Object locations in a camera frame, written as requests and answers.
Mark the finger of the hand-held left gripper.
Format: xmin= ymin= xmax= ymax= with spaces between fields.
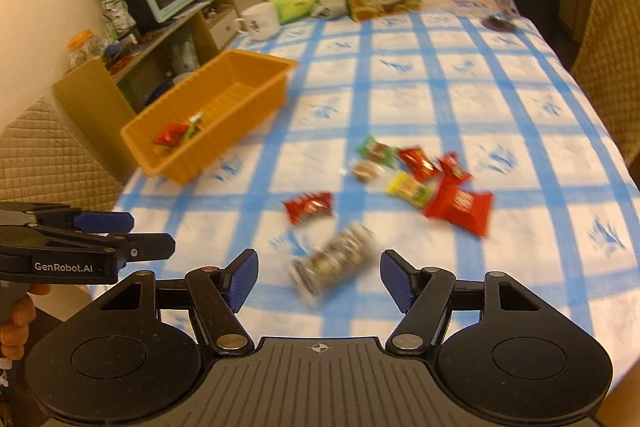
xmin=37 ymin=227 xmax=176 ymax=268
xmin=22 ymin=204 xmax=135 ymax=233

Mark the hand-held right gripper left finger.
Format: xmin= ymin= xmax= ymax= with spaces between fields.
xmin=95 ymin=249 xmax=261 ymax=357

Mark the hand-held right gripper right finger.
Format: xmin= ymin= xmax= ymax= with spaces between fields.
xmin=380 ymin=249 xmax=546 ymax=356

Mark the pale biscuit packet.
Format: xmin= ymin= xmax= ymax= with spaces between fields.
xmin=290 ymin=224 xmax=376 ymax=308

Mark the dark red snack packet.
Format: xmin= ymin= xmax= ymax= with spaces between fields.
xmin=282 ymin=191 xmax=335 ymax=225

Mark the large red snack packet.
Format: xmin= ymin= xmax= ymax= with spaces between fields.
xmin=422 ymin=177 xmax=495 ymax=238

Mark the clear cookie packet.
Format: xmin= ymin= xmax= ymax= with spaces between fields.
xmin=345 ymin=159 xmax=388 ymax=182

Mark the shiny red snack packet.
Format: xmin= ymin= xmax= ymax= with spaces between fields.
xmin=397 ymin=147 xmax=441 ymax=182

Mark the orange plastic tray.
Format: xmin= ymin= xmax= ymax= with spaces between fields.
xmin=120 ymin=49 xmax=299 ymax=185

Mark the person's left hand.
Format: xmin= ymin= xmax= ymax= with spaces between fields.
xmin=0 ymin=285 xmax=51 ymax=360

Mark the yellow green snack packet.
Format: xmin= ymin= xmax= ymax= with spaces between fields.
xmin=385 ymin=172 xmax=433 ymax=208

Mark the beige quilted chair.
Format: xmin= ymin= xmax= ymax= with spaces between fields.
xmin=0 ymin=96 xmax=126 ymax=208

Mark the small red snack packet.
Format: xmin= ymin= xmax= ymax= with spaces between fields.
xmin=439 ymin=152 xmax=473 ymax=182

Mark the slim green snack packet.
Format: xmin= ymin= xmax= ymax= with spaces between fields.
xmin=182 ymin=112 xmax=206 ymax=140

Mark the wooden shelf unit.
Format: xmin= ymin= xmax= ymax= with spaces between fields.
xmin=52 ymin=0 xmax=241 ymax=142

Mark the orange lid plastic jar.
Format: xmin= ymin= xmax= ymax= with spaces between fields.
xmin=67 ymin=29 xmax=108 ymax=70

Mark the clear plastic container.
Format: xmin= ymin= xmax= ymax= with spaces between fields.
xmin=170 ymin=32 xmax=197 ymax=75

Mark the blue checked tablecloth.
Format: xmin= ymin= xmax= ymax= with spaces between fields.
xmin=90 ymin=4 xmax=638 ymax=388

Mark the green white snack bag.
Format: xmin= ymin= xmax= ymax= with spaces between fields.
xmin=101 ymin=0 xmax=138 ymax=40

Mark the white drawer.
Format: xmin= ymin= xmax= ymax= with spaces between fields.
xmin=205 ymin=9 xmax=238 ymax=50

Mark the white mug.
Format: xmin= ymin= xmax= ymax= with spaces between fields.
xmin=234 ymin=3 xmax=281 ymax=42

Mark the dark round object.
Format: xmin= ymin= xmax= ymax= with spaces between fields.
xmin=482 ymin=14 xmax=516 ymax=32

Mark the crumpled grey cloth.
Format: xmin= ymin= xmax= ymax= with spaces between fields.
xmin=312 ymin=0 xmax=346 ymax=18

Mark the yellow fabric chair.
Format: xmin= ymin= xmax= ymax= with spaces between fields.
xmin=570 ymin=0 xmax=640 ymax=168

